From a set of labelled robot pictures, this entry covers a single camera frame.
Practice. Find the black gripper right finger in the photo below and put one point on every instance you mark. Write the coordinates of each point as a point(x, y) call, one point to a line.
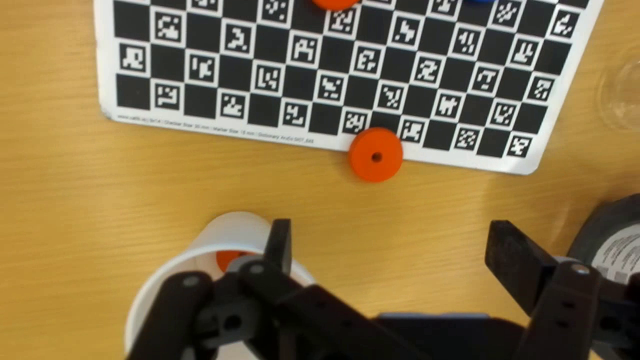
point(567, 312)

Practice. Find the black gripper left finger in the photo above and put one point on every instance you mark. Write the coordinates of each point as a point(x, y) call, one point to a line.
point(187, 312)

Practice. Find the white cup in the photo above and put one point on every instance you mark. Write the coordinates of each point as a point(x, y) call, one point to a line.
point(227, 233)

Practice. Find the black tape roll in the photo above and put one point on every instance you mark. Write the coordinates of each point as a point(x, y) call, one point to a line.
point(613, 231)

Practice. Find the black white calibration checkerboard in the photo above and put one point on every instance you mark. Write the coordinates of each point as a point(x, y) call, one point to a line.
point(333, 66)

